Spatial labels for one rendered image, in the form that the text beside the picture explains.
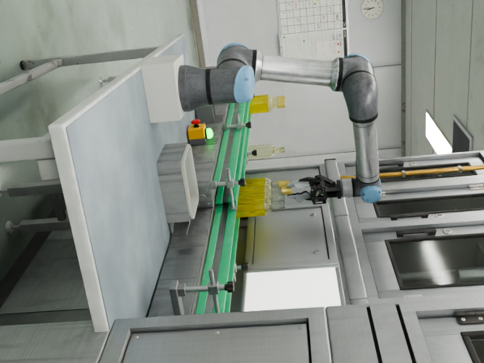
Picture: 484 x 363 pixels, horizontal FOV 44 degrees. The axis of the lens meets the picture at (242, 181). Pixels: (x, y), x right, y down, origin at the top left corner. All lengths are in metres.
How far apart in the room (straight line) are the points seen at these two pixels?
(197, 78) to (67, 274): 0.96
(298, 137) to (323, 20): 1.66
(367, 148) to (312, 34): 6.07
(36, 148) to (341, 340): 0.75
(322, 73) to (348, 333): 1.02
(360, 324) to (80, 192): 0.66
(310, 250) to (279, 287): 0.25
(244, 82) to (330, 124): 6.60
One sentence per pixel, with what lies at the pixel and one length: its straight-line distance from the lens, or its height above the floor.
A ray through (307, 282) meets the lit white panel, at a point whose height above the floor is 1.20.
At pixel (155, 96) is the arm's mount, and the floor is 0.78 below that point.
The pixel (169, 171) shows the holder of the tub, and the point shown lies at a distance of 1.94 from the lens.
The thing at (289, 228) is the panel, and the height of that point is 1.15.
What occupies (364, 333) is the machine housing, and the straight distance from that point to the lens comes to 1.31.
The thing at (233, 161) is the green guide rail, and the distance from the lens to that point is 2.37.
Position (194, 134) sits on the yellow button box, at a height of 0.78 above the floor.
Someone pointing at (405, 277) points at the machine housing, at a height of 1.54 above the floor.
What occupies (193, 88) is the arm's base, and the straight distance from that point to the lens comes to 1.91.
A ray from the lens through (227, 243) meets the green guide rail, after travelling 2.01.
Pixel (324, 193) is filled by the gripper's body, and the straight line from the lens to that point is 2.35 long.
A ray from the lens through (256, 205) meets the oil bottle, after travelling 2.27.
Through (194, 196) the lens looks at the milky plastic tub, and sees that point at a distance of 2.15.
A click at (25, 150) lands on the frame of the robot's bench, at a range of 1.33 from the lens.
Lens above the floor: 1.20
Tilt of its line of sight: 5 degrees down
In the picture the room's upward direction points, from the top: 85 degrees clockwise
